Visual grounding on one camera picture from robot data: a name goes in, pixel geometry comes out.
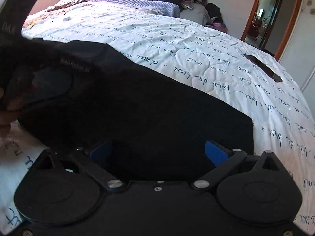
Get grey clothes bundle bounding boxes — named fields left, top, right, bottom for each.
left=180, top=1, right=210, bottom=26

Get black pants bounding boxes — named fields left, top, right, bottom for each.
left=19, top=41, right=254, bottom=181

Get patterned floral bedsheet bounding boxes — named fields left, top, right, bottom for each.
left=22, top=0, right=94, bottom=30

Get dark tablet on bed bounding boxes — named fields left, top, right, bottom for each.
left=243, top=54, right=283, bottom=83

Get white script-print quilt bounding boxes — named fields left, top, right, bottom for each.
left=1, top=2, right=314, bottom=235

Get person left hand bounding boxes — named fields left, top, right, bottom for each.
left=1, top=98, right=22, bottom=138

